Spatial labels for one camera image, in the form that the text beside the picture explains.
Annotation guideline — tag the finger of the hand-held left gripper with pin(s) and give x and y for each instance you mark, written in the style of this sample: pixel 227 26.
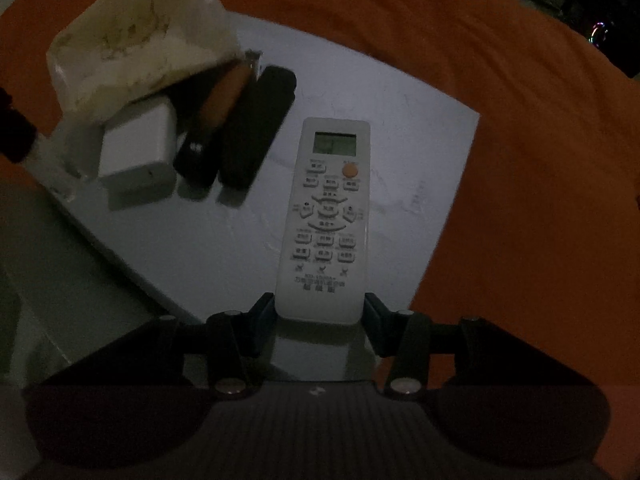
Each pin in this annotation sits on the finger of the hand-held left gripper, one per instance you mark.
pixel 15 125

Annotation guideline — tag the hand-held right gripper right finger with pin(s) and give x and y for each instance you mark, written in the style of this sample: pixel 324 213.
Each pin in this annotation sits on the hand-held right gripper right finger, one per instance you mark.
pixel 376 327

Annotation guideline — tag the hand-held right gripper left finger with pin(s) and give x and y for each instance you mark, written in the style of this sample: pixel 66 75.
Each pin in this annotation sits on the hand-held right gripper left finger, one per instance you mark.
pixel 261 325

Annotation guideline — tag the white remote control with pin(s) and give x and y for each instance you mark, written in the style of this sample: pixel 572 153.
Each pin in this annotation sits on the white remote control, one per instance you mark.
pixel 325 220

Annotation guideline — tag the white charger block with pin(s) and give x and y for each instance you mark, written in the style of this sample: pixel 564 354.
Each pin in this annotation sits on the white charger block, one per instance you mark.
pixel 136 150

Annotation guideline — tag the white plastic bag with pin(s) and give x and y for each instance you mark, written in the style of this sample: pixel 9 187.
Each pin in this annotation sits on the white plastic bag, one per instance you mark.
pixel 135 35

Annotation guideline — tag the black object with metal dot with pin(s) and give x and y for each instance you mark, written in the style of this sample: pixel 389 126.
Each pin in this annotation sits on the black object with metal dot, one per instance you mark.
pixel 196 155

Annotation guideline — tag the long black case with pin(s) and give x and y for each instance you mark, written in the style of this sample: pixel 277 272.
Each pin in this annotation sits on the long black case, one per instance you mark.
pixel 255 130

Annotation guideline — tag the orange stick-shaped object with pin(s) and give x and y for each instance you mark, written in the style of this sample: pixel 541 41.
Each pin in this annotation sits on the orange stick-shaped object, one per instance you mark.
pixel 225 95

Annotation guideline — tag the grey flat board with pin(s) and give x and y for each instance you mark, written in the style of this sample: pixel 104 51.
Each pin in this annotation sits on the grey flat board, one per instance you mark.
pixel 415 160

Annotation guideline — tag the orange blanket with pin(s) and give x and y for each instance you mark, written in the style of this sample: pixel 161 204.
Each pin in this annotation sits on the orange blanket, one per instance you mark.
pixel 525 160

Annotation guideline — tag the colourful light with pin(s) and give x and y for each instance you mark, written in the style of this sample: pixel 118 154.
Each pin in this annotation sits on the colourful light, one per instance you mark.
pixel 597 31

